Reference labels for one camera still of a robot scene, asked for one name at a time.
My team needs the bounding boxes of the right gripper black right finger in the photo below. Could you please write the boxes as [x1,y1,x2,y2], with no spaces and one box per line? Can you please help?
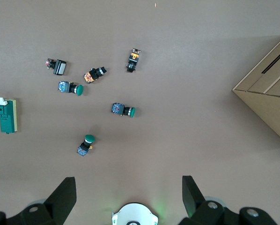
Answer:
[178,175,279,225]

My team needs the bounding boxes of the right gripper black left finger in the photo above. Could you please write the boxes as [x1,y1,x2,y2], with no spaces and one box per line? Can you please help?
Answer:
[0,177,77,225]

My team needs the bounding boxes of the green load switch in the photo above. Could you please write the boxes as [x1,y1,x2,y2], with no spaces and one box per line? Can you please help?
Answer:
[0,97,18,134]

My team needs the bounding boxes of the green mushroom push button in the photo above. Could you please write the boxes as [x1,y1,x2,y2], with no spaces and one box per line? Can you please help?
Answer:
[76,134,96,157]
[58,81,84,97]
[111,102,136,118]

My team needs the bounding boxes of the brown cardboard box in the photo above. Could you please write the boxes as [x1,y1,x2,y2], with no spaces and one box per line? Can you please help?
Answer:
[232,34,280,146]

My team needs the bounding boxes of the black red button component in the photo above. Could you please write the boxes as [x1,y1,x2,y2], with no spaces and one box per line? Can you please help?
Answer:
[45,58,67,76]

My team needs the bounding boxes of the black selector switch orange block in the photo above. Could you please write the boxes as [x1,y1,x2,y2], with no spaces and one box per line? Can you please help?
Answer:
[83,67,107,84]

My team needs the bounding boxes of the black switch with orange tag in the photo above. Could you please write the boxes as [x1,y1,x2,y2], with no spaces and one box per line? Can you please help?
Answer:
[125,48,142,73]

